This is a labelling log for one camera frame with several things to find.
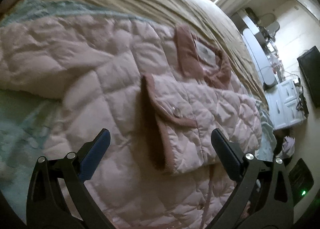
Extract pink quilted coat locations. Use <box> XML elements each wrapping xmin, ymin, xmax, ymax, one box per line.
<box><xmin>1</xmin><ymin>15</ymin><xmax>262</xmax><ymax>228</ymax></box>

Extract white air conditioner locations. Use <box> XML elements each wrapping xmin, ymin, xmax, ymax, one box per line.
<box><xmin>296</xmin><ymin>0</ymin><xmax>320</xmax><ymax>21</ymax></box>

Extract white dressing table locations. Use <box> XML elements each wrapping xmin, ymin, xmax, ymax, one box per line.
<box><xmin>231</xmin><ymin>10</ymin><xmax>277</xmax><ymax>90</ymax></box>

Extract white drawer cabinet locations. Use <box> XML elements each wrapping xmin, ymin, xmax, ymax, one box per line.
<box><xmin>265</xmin><ymin>79</ymin><xmax>306</xmax><ymax>130</ymax></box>

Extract white heart shaped mirror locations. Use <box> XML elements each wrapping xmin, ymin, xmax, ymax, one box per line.
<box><xmin>265</xmin><ymin>20</ymin><xmax>280</xmax><ymax>37</ymax></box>

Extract clothes on floor right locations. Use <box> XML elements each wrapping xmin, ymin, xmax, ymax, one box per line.
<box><xmin>276</xmin><ymin>136</ymin><xmax>295</xmax><ymax>160</ymax></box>

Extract black wall television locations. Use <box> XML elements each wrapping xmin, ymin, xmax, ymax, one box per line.
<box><xmin>297</xmin><ymin>46</ymin><xmax>320</xmax><ymax>108</ymax></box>

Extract light blue cartoon bedsheet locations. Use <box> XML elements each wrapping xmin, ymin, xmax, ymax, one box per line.
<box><xmin>1</xmin><ymin>0</ymin><xmax>152</xmax><ymax>227</ymax></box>

